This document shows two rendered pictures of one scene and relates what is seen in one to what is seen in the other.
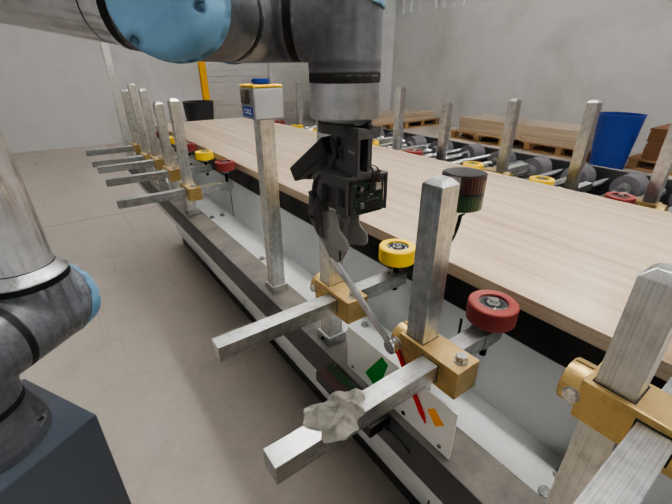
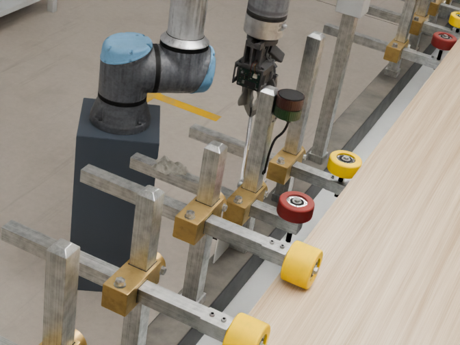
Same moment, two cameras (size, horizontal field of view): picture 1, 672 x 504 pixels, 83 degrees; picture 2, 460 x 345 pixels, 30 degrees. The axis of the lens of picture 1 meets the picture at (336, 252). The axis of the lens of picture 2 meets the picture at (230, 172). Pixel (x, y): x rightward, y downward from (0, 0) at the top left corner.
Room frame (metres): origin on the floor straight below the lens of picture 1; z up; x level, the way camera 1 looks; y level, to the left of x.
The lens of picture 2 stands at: (-0.46, -1.51, 1.92)
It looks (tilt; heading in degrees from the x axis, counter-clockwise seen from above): 32 degrees down; 57
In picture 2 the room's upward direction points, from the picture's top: 10 degrees clockwise
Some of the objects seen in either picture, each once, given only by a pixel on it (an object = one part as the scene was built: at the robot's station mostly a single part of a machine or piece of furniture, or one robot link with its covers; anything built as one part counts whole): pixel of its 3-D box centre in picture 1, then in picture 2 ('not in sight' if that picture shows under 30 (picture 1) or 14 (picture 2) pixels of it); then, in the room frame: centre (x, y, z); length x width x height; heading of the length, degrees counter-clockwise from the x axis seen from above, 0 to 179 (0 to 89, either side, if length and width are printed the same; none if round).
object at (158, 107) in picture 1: (168, 159); (423, 7); (1.69, 0.75, 0.88); 0.03 x 0.03 x 0.48; 36
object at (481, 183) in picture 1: (463, 180); (289, 99); (0.51, -0.18, 1.11); 0.06 x 0.06 x 0.02
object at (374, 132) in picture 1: (347, 167); (257, 59); (0.51, -0.02, 1.13); 0.09 x 0.08 x 0.12; 36
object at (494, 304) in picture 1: (488, 327); (292, 220); (0.52, -0.26, 0.85); 0.08 x 0.08 x 0.11
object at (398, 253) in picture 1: (396, 266); (341, 176); (0.74, -0.13, 0.85); 0.08 x 0.08 x 0.11
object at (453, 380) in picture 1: (432, 354); (247, 200); (0.47, -0.15, 0.85); 0.13 x 0.06 x 0.05; 36
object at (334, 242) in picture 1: (337, 240); (244, 98); (0.51, 0.00, 1.02); 0.06 x 0.03 x 0.09; 36
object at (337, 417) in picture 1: (339, 408); (170, 164); (0.33, 0.00, 0.87); 0.09 x 0.07 x 0.02; 126
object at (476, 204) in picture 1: (460, 198); (287, 109); (0.51, -0.18, 1.09); 0.06 x 0.06 x 0.02
